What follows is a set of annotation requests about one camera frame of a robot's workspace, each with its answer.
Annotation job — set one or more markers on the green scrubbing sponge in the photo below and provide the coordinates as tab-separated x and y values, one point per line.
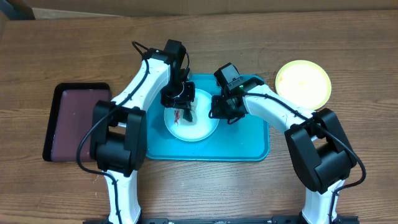
188	112

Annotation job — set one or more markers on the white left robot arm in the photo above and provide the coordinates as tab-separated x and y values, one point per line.
118	136

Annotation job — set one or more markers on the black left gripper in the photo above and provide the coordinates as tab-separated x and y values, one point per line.
185	101

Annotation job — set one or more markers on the black tray of brown water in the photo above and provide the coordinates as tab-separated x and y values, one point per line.
70	118

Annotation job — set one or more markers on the light blue plate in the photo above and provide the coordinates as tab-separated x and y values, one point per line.
201	126

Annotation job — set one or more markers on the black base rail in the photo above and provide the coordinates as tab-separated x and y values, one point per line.
284	219

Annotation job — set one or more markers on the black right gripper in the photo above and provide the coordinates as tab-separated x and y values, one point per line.
219	114

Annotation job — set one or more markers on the blue plastic tray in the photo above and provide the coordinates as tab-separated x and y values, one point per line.
246	140

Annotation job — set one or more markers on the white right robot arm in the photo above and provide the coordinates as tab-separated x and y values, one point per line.
320	152

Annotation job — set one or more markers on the yellow plate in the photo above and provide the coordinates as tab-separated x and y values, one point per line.
304	83

